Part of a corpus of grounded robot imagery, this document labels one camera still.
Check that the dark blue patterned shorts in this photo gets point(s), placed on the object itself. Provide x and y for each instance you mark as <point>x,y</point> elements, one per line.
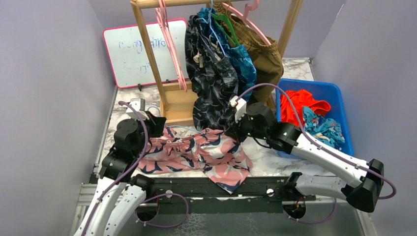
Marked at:
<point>238,56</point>

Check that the khaki brown shorts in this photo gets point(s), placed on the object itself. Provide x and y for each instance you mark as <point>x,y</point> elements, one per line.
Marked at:
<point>265,57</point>

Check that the orange mesh shorts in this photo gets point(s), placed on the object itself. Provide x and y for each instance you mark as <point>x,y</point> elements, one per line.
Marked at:
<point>300,99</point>

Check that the black metal base rail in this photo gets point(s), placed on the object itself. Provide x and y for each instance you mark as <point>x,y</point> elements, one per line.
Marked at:
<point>255,194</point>

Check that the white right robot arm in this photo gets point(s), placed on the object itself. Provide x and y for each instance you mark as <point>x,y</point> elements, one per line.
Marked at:
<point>354,180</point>

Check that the light blue wire hanger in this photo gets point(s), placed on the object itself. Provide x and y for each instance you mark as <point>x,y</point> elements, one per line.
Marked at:
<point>172,126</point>

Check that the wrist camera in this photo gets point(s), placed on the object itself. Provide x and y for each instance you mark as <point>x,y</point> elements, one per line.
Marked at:
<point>239,107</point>
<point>137,109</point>

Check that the wooden clothes rack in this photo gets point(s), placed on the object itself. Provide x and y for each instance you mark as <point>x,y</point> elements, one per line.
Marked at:
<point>176,103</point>

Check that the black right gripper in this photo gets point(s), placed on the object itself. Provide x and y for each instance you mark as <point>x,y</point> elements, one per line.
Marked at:
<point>239,136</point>

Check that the pink framed whiteboard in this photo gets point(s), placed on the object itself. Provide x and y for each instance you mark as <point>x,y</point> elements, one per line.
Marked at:
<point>129,60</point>

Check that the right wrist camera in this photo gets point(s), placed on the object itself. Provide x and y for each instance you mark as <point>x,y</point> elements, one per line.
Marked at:
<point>239,107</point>

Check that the green hanger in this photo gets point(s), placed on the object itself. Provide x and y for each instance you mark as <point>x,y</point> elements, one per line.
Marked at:
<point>224,19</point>

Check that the blue plastic bin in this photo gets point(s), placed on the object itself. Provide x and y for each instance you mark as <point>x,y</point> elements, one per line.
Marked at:
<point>321,91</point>

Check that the pink plastic hanger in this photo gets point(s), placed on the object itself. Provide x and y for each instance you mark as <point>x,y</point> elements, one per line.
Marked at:
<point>169,45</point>

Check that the pink hanger under khaki shorts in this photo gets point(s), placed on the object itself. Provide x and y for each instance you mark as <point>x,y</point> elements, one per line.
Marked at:
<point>244,17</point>

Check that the light blue shark shorts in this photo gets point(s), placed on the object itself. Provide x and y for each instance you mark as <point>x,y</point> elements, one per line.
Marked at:
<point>326,130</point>

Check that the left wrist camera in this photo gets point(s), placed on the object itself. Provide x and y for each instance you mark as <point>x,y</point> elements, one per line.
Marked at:
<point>137,109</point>

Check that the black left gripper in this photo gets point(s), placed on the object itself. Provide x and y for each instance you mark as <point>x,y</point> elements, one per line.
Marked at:
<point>157,124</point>

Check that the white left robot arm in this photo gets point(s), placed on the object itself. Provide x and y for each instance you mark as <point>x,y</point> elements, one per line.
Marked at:
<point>118,192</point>

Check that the pink patterned shorts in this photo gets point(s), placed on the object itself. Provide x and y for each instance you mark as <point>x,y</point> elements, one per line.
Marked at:
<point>220,157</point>

